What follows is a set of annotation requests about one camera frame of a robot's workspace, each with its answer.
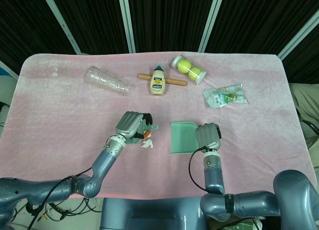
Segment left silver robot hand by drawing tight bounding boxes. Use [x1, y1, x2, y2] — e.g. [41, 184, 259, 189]
[114, 111, 154, 141]

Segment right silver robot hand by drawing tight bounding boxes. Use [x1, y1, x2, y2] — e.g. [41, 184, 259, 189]
[195, 123, 222, 151]

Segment green dustpan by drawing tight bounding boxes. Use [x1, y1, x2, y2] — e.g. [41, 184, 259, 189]
[170, 121, 200, 156]

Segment white paper scrap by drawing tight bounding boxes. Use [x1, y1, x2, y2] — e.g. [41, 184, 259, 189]
[140, 138, 156, 149]

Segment clear plastic snack packet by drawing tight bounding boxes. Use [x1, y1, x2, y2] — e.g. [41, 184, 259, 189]
[202, 84, 250, 109]

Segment mayonnaise squeeze bottle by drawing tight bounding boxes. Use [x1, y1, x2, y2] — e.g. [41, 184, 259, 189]
[149, 64, 167, 96]

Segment pink fuzzy tablecloth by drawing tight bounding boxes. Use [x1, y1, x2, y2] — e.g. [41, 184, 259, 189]
[0, 51, 319, 200]

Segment clear tennis ball tube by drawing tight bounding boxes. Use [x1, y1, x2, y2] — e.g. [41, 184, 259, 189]
[171, 54, 207, 85]

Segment wooden rolling stick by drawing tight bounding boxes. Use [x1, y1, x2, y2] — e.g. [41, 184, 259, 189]
[137, 73, 188, 87]

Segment yellow tennis ball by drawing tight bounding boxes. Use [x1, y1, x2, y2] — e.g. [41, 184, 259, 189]
[176, 59, 192, 74]
[188, 67, 204, 82]

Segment blue-grey robot torso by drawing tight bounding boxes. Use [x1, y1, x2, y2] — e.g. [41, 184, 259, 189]
[99, 197, 208, 230]

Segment green patterned box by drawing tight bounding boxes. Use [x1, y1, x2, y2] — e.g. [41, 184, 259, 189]
[225, 221, 263, 230]

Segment beige fabric bundle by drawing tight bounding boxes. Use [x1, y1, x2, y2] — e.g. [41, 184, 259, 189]
[289, 82, 319, 121]

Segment black curtain panel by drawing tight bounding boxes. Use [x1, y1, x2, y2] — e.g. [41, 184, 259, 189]
[0, 0, 77, 74]
[126, 0, 218, 54]
[48, 0, 131, 55]
[205, 0, 319, 55]
[282, 22, 319, 84]

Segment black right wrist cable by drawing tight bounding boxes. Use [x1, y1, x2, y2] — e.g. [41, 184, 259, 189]
[188, 145, 210, 192]

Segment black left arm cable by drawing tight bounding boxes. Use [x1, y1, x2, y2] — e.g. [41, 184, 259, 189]
[29, 167, 93, 225]

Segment black velcro arm strap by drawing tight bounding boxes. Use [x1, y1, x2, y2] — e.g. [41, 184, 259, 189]
[70, 175, 79, 194]
[224, 193, 235, 214]

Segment white aluminium frame post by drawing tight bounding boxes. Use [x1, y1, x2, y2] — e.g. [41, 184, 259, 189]
[199, 0, 226, 53]
[277, 9, 319, 60]
[40, 0, 82, 54]
[118, 0, 137, 54]
[0, 60, 19, 81]

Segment tangle of floor cables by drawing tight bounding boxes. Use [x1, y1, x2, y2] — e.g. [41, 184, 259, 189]
[14, 197, 103, 225]

